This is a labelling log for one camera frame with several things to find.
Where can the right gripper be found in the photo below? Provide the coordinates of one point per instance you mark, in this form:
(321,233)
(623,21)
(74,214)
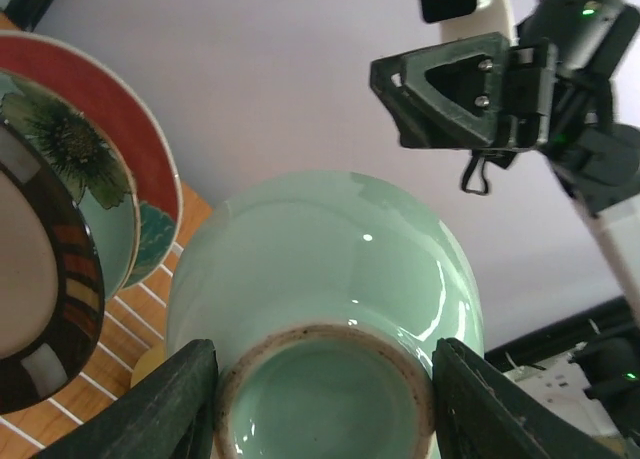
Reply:
(448,96)

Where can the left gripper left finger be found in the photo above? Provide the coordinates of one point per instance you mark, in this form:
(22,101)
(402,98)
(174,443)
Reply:
(169,414)

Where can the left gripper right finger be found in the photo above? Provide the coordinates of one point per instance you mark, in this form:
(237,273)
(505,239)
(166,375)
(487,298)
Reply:
(482,414)

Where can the yellow mug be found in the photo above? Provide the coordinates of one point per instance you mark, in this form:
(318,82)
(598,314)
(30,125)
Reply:
(147,363)

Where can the black rimmed beige plate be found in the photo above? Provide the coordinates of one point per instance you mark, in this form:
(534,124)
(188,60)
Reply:
(52,288)

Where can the mint green bowl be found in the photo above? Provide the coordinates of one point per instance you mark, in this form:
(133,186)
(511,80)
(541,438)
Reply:
(324,294)

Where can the mint plate with flower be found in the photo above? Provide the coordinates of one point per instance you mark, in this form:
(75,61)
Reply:
(88,163)

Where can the red teal flower plate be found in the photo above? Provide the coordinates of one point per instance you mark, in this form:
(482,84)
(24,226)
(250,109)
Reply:
(116,109)

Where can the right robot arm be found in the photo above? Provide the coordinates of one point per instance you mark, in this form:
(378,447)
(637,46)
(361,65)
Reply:
(600,171)

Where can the white wire dish rack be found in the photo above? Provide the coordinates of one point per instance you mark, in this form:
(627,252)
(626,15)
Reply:
(134,323)

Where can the right black frame post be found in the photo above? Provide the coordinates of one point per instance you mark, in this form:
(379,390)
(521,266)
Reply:
(26,14)

